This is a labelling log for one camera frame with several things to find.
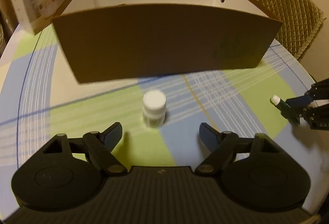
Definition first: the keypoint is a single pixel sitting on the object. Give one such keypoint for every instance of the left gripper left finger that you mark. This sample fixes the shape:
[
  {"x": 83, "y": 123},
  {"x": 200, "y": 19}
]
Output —
[{"x": 99, "y": 147}]

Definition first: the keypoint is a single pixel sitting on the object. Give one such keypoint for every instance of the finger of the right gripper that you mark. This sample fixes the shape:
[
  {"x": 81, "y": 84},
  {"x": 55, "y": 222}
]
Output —
[
  {"x": 299, "y": 102},
  {"x": 292, "y": 114}
]

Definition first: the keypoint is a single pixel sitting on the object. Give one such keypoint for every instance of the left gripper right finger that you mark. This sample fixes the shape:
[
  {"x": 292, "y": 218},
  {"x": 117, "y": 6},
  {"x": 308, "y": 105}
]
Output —
[{"x": 221, "y": 146}]

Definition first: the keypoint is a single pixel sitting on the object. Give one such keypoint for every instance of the dark green tube white cap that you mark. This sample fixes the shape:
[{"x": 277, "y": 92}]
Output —
[{"x": 279, "y": 104}]

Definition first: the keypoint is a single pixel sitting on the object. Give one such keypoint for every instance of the white pill bottle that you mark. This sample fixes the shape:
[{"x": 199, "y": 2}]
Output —
[{"x": 154, "y": 108}]

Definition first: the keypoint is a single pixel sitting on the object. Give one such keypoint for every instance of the checked tablecloth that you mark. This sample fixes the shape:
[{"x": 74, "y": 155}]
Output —
[{"x": 40, "y": 97}]

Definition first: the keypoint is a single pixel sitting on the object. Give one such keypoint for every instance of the brown cardboard box white inside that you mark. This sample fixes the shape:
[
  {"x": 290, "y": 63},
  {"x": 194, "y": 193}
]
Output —
[{"x": 117, "y": 39}]

